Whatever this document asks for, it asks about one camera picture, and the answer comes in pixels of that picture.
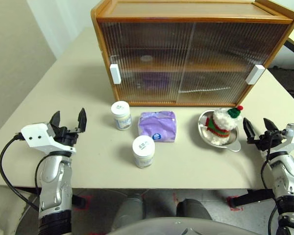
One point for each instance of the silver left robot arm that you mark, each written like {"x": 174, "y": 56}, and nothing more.
{"x": 54, "y": 181}

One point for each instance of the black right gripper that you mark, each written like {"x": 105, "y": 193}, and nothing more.
{"x": 264, "y": 142}

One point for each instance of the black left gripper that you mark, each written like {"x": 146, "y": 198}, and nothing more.
{"x": 67, "y": 138}

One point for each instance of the white plush snowman toy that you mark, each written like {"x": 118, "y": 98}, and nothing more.
{"x": 221, "y": 124}

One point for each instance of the black table foot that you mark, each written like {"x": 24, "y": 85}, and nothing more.
{"x": 250, "y": 197}
{"x": 79, "y": 201}

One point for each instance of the grey robot torso cover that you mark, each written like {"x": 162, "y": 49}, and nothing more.
{"x": 174, "y": 226}

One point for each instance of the ribbed clear sliding door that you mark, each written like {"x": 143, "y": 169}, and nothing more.
{"x": 142, "y": 44}
{"x": 235, "y": 49}

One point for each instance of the purple tissue pack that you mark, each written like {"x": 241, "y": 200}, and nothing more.
{"x": 159, "y": 124}

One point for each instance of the grey robot left leg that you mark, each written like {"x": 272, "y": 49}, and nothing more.
{"x": 127, "y": 210}

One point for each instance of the grey robot right leg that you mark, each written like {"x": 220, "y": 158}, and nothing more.
{"x": 192, "y": 208}

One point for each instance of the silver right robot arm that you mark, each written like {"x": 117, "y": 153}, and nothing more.
{"x": 287, "y": 176}

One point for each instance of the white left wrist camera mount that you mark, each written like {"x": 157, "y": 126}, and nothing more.
{"x": 36, "y": 134}

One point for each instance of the grey robot leg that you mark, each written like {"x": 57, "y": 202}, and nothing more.
{"x": 127, "y": 210}
{"x": 192, "y": 208}

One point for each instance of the wooden cabinet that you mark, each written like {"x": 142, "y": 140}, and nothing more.
{"x": 186, "y": 14}

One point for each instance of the white jar with label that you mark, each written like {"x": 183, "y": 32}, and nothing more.
{"x": 143, "y": 151}
{"x": 121, "y": 117}

